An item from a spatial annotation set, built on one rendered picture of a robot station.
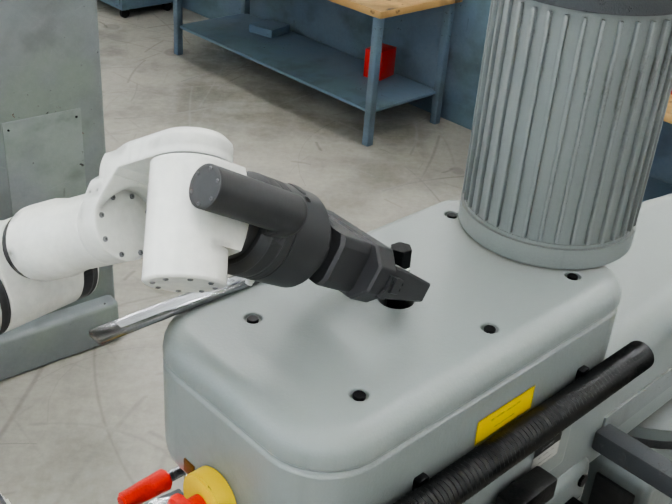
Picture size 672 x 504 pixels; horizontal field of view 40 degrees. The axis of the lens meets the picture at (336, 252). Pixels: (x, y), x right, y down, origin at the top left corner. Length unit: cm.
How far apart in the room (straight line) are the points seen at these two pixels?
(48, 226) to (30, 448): 283
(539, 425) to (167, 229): 43
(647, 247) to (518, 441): 55
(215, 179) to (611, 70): 43
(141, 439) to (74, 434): 25
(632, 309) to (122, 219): 70
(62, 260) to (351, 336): 27
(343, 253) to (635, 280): 59
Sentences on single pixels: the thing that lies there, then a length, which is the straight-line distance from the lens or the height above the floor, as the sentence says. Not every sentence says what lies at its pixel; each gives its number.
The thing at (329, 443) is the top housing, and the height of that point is 188.
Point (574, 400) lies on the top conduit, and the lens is 99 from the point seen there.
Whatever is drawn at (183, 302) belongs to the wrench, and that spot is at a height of 190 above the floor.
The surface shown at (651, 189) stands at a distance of 543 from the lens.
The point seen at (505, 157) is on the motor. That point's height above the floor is 200.
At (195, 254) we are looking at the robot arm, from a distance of 70.
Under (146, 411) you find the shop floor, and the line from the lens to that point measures 374.
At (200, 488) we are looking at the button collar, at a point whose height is 178.
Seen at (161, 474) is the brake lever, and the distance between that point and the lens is 99.
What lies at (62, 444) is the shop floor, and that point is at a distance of 363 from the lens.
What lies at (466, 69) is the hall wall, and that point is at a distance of 635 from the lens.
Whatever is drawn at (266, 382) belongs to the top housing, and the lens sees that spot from 81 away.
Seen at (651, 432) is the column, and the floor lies 155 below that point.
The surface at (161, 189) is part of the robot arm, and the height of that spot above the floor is 207.
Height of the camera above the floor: 240
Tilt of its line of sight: 30 degrees down
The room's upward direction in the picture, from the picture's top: 4 degrees clockwise
